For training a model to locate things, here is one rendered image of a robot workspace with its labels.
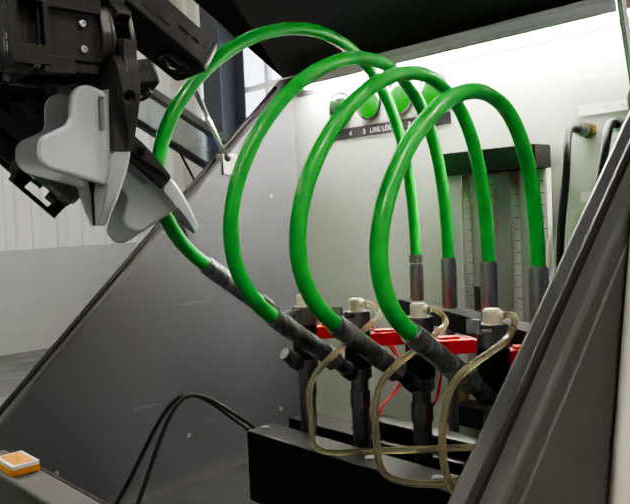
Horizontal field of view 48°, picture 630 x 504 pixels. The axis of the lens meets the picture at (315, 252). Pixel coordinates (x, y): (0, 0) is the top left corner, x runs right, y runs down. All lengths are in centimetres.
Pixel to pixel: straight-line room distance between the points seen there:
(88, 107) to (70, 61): 3
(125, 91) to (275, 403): 80
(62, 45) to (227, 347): 71
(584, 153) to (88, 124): 59
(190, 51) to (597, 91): 51
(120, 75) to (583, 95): 58
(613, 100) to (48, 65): 62
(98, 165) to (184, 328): 60
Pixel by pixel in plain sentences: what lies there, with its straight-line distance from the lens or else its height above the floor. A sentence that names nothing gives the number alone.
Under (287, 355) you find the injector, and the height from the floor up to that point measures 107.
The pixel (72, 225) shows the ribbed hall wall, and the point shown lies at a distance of 773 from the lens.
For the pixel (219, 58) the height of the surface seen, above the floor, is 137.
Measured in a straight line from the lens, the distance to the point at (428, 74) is 70.
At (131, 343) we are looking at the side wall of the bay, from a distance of 103.
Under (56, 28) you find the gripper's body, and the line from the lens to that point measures 49.
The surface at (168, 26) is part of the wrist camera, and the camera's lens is 54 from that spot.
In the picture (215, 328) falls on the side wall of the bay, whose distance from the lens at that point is 110.
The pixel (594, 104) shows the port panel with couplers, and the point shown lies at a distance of 89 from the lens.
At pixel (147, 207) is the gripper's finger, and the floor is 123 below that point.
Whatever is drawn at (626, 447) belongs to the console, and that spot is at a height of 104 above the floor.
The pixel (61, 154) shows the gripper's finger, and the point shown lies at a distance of 48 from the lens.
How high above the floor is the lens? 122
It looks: 3 degrees down
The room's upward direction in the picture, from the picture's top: 3 degrees counter-clockwise
